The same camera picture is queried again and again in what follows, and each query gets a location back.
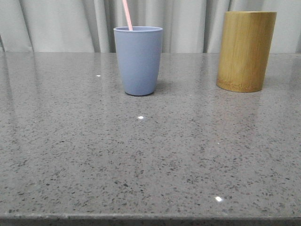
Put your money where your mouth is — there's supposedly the pink chopstick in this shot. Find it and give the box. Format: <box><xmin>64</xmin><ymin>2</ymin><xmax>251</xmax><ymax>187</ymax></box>
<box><xmin>122</xmin><ymin>0</ymin><xmax>133</xmax><ymax>31</ymax></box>

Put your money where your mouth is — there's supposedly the grey-white pleated curtain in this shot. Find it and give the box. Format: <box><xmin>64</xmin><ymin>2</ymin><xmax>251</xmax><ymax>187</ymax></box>
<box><xmin>0</xmin><ymin>0</ymin><xmax>301</xmax><ymax>53</ymax></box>

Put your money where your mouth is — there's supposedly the blue plastic cup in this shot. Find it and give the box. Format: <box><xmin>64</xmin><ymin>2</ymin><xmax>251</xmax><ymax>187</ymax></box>
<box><xmin>114</xmin><ymin>26</ymin><xmax>163</xmax><ymax>96</ymax></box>

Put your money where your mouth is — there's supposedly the bamboo cylindrical holder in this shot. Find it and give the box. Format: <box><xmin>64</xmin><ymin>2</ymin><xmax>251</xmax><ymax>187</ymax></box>
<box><xmin>216</xmin><ymin>11</ymin><xmax>277</xmax><ymax>93</ymax></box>

